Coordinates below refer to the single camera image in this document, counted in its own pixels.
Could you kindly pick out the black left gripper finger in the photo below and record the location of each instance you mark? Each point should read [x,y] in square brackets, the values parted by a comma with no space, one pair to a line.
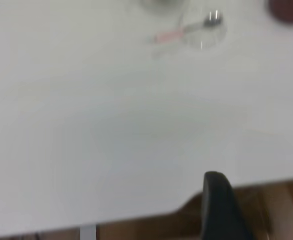
[219,215]

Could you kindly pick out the red ceramic mug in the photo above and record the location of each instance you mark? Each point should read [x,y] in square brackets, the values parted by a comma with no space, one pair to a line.
[289,11]

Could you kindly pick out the clear glass lid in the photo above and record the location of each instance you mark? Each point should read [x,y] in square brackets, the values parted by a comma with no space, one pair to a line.
[206,41]

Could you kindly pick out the clear glass cup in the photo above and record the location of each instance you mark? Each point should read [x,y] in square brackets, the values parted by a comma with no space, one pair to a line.
[159,6]

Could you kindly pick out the grey metal table leg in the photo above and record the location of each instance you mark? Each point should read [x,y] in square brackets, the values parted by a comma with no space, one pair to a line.
[88,233]

